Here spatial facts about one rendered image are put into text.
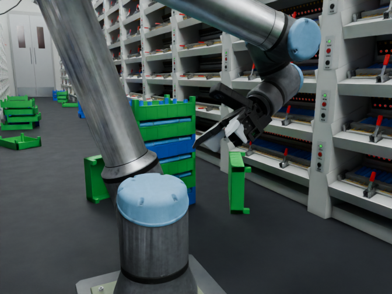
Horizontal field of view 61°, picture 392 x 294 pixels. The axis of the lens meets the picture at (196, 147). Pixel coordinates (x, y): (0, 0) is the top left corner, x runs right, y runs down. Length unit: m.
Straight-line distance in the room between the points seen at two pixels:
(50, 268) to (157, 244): 0.53
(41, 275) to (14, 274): 0.08
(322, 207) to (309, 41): 0.82
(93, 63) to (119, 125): 0.15
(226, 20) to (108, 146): 0.39
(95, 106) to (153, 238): 0.33
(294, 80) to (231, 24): 0.30
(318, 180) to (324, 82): 0.39
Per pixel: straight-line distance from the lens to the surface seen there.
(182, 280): 0.75
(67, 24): 0.79
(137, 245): 0.69
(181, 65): 2.49
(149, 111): 1.27
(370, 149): 1.28
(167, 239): 0.68
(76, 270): 1.10
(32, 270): 1.15
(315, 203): 1.47
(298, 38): 0.78
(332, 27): 1.38
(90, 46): 0.79
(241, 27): 0.74
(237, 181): 1.37
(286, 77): 0.94
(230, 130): 0.73
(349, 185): 1.40
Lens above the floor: 0.57
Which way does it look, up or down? 12 degrees down
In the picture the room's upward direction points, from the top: straight up
